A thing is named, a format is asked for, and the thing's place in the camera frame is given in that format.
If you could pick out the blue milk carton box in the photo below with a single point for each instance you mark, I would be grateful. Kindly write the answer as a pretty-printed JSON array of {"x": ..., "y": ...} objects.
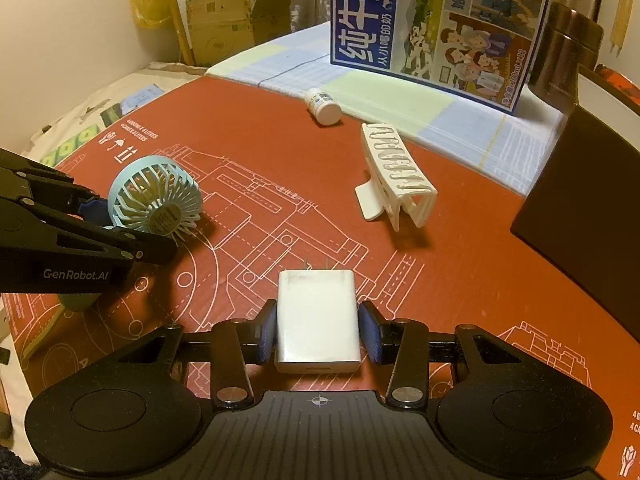
[{"x": 479, "y": 49}]

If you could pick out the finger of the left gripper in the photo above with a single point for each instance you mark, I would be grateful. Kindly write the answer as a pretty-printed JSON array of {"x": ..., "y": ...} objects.
[
  {"x": 23, "y": 179},
  {"x": 149, "y": 248}
]

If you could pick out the brown storage box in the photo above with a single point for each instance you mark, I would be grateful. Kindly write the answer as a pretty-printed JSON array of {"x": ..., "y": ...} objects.
[{"x": 582, "y": 212}]

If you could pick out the light blue handheld fan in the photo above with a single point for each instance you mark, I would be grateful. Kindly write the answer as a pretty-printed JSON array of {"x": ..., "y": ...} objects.
[{"x": 155, "y": 203}]

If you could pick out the plaid pastel cloth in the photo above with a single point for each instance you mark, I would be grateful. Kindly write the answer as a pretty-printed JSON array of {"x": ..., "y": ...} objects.
[{"x": 509, "y": 149}]

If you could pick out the white power adapter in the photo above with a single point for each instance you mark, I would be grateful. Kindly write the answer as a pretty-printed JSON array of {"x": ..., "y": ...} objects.
[{"x": 317, "y": 322}]

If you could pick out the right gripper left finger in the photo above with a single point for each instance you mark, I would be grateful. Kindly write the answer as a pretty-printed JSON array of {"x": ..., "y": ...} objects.
[{"x": 229, "y": 347}]

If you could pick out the red printed mat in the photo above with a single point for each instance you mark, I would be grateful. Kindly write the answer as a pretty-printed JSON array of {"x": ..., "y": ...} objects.
[{"x": 279, "y": 193}]

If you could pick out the red instant rice bowl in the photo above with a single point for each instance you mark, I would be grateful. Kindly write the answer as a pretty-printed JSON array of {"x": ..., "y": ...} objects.
[{"x": 620, "y": 83}]

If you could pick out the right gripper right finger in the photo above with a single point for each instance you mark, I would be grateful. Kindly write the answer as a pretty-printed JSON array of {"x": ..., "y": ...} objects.
[{"x": 409, "y": 347}]

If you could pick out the brown thermos jar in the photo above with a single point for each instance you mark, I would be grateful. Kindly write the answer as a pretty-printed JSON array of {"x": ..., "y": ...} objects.
[{"x": 569, "y": 40}]

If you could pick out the cardboard boxes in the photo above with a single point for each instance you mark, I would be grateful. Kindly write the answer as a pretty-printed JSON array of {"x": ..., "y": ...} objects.
[{"x": 209, "y": 31}]

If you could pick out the white hair claw clip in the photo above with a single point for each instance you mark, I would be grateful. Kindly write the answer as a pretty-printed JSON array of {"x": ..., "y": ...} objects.
[{"x": 396, "y": 182}]

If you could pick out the white pill bottle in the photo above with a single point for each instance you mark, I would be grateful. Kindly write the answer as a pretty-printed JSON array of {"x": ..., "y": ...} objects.
[{"x": 322, "y": 107}]

